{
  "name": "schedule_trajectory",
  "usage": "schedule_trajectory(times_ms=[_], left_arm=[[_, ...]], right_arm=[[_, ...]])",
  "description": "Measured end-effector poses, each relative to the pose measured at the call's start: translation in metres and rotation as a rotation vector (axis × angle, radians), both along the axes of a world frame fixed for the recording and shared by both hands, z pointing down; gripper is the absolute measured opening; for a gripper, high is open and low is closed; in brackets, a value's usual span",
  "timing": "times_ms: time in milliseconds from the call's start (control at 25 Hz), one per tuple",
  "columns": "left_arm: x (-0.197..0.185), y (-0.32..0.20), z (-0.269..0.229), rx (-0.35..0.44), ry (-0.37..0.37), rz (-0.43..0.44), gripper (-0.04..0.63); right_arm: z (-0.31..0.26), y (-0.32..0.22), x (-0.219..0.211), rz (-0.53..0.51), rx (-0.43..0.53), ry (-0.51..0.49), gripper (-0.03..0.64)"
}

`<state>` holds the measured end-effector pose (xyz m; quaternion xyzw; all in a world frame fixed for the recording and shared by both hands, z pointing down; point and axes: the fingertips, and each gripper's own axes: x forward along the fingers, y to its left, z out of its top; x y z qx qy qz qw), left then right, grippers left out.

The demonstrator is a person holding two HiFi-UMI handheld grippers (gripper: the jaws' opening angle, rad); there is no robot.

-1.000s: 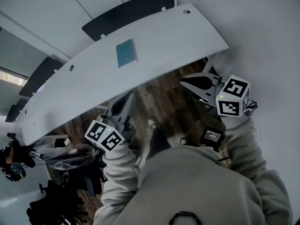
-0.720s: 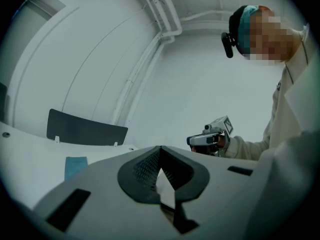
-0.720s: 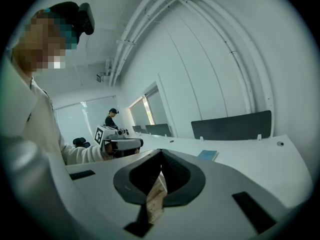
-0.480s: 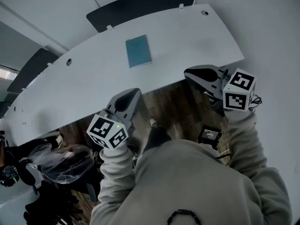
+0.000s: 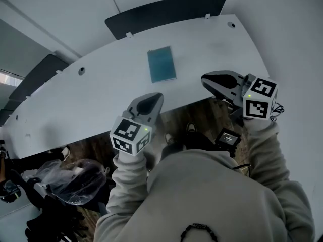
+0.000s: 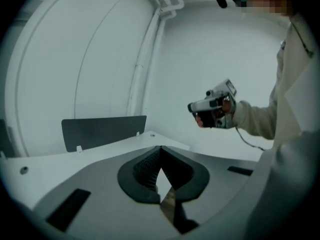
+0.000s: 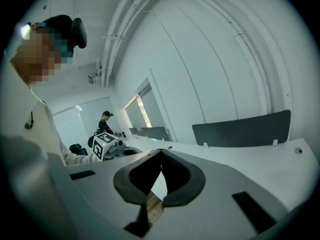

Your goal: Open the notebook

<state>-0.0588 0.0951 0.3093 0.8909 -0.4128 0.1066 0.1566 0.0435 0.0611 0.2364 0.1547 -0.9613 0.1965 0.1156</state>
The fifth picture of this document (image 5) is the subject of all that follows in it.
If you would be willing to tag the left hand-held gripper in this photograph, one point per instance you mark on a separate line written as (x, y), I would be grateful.
(131, 137)

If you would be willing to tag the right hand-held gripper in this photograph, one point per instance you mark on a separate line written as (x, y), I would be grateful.
(257, 102)

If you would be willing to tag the teal notebook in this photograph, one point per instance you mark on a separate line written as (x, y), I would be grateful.
(161, 64)

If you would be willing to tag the person's left forearm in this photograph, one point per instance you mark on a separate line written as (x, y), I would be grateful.
(128, 178)

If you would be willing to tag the person's right forearm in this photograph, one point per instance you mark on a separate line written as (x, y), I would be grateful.
(265, 150)

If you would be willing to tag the person's left white shoe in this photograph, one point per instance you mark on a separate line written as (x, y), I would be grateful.
(169, 138)

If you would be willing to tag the person's white shoe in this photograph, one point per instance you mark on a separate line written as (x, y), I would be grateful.
(169, 138)
(191, 127)

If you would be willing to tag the person's right white shoe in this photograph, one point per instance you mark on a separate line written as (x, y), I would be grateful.
(191, 127)

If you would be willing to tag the black device with screen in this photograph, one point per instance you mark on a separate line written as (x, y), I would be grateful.
(227, 138)

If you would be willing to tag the person's dark trouser legs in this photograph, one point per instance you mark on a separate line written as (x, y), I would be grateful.
(194, 142)

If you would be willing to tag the dark desk divider panel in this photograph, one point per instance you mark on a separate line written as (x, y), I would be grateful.
(38, 77)
(6, 112)
(164, 14)

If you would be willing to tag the plastic-wrapped office chair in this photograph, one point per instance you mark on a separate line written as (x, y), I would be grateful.
(73, 180)

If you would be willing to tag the person's beige hoodie torso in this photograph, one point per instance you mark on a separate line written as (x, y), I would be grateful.
(202, 195)

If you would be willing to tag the grey roller blind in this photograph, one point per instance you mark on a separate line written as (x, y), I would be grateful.
(20, 49)

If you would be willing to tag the black office chair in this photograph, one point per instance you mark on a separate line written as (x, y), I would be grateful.
(55, 223)

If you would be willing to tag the white divider bracket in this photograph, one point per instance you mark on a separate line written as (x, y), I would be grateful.
(207, 16)
(129, 35)

